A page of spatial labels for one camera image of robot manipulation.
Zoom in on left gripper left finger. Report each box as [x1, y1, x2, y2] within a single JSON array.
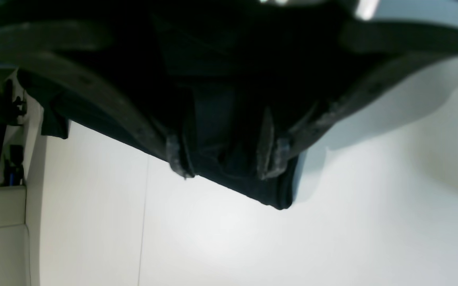
[[0, 22, 196, 178]]

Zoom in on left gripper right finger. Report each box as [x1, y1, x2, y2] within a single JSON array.
[[257, 21, 458, 180]]

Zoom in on blue and black tools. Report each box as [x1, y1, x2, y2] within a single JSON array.
[[0, 145, 24, 187]]

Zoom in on black T-shirt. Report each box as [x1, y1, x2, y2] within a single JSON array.
[[17, 0, 368, 210]]

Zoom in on beige chair left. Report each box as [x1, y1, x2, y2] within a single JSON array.
[[0, 186, 31, 286]]

